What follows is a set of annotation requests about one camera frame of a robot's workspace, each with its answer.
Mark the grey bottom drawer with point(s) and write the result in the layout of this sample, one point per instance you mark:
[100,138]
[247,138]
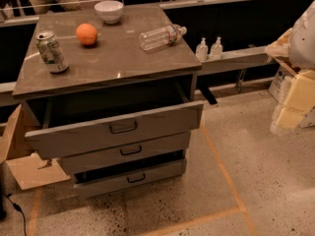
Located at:
[130,174]

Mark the grey drawer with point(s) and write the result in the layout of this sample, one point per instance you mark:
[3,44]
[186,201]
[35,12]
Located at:
[115,155]
[110,117]
[130,174]

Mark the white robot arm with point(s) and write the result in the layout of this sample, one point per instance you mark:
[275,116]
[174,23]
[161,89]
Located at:
[297,44]

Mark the grey drawer cabinet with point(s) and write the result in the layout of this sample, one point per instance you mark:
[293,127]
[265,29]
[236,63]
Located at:
[116,58]

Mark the grey top drawer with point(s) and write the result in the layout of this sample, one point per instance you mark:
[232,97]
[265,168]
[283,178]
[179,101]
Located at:
[110,117]

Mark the grey middle drawer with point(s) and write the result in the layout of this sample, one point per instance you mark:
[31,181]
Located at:
[115,155]

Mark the corovan cardboard box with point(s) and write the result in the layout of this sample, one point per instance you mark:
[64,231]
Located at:
[280,85]

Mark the right sanitizer bottle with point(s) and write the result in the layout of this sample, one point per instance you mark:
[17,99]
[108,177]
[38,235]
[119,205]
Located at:
[216,49]

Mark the sanitizer bottle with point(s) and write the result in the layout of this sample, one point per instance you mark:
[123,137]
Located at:
[202,50]
[216,49]

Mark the left sanitizer bottle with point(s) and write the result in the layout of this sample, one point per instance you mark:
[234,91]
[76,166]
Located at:
[202,50]

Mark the clear plastic water bottle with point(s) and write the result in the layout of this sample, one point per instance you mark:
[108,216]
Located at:
[157,38]

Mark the white ceramic bowl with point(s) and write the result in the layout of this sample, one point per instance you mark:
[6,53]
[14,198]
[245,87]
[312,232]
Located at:
[109,11]

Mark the orange fruit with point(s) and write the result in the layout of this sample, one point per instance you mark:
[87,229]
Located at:
[86,34]

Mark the green white soda can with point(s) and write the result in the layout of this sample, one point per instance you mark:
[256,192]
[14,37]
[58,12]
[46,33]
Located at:
[50,52]

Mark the flat cardboard piece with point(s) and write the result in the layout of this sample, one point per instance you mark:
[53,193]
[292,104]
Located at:
[28,169]

